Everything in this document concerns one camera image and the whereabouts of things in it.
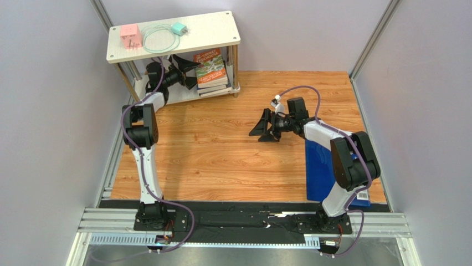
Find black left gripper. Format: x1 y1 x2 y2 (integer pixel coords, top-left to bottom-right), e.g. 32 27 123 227
161 54 202 89

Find orange 78-Storey Treehouse book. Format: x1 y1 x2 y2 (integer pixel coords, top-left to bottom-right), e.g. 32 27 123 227
193 48 228 88

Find blue 91-Storey Treehouse book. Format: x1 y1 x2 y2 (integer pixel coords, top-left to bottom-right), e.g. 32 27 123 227
197 85 230 94

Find Nineteen Eighty-Four book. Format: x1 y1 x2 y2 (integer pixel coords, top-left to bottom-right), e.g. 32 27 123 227
199 88 233 98

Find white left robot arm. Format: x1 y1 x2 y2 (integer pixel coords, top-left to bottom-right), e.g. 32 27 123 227
121 55 200 228

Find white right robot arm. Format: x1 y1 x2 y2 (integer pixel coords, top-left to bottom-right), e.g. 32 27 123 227
249 96 381 232

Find mint green charger plug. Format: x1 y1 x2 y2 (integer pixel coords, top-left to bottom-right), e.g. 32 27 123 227
171 22 188 37

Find pink cube power adapter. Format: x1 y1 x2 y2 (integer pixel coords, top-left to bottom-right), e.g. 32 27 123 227
120 23 143 49

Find white two-tier shelf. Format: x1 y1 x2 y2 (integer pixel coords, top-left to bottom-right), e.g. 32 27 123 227
106 10 242 108

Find blue file folder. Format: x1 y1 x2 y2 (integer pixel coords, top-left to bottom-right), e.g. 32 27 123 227
304 136 371 207

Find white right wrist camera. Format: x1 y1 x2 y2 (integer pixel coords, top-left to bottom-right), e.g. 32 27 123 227
270 94 285 116

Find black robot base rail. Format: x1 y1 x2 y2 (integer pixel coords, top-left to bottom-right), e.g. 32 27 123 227
133 201 353 244

